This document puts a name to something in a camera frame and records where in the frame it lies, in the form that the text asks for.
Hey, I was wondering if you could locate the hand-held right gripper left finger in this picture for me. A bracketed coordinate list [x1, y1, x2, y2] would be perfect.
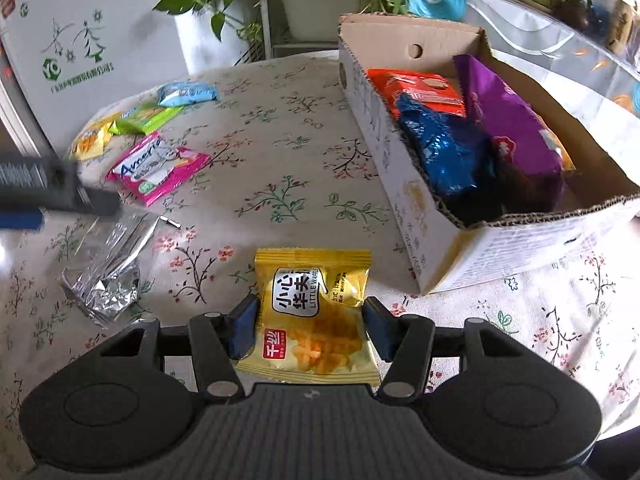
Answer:
[100, 294, 258, 401]

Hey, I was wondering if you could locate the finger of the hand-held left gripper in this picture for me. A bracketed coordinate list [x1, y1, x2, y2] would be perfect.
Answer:
[0, 156, 122, 217]
[0, 210, 44, 232]

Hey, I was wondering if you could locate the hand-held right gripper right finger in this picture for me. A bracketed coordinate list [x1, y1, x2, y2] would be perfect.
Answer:
[362, 296, 526, 403]

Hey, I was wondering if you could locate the small yellow snack packet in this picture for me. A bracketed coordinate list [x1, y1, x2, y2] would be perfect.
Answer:
[69, 111, 124, 162]

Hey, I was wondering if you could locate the yellow waffle snack packet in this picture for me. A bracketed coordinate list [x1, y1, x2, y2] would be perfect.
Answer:
[234, 246, 382, 387]

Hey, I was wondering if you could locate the magenta snack packet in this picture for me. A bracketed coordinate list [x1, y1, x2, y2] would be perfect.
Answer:
[105, 131, 213, 208]

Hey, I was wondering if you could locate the silver foil snack packet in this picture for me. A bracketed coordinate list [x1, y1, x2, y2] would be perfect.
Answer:
[59, 211, 182, 332]

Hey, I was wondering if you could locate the green snack packet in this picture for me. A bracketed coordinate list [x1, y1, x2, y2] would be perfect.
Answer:
[108, 101, 186, 137]

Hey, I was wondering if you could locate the light blue snack packet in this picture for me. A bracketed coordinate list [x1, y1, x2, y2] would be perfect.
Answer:
[156, 80, 222, 109]

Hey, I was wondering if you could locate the cardboard box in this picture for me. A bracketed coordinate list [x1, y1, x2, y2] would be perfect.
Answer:
[336, 11, 640, 297]

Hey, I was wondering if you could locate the blue snack bag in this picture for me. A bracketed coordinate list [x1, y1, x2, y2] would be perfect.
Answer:
[396, 91, 499, 197]

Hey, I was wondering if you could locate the orange snack bag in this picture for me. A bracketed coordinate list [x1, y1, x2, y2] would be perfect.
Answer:
[366, 68, 469, 122]

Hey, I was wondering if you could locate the purple snack bag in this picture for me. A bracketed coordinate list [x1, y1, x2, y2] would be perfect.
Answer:
[451, 53, 569, 192]

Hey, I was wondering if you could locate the floral tablecloth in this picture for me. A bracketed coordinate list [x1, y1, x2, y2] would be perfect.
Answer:
[0, 52, 640, 461]

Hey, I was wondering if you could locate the white fridge with tree print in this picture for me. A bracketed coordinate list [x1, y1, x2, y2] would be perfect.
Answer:
[0, 0, 187, 153]

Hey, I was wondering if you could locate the white plant stand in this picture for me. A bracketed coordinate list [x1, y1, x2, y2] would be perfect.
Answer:
[247, 0, 392, 63]

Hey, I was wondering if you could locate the white planter pot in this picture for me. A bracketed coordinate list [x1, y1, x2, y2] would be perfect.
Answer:
[276, 0, 372, 42]

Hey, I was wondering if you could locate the grey printed table cover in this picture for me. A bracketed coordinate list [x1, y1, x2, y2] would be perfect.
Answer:
[450, 0, 640, 122]

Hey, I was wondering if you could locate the brown teapot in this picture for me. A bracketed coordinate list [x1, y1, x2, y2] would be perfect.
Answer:
[549, 0, 592, 32]

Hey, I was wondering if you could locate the beige cylindrical can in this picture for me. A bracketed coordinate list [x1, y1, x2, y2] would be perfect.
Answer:
[606, 0, 637, 57]

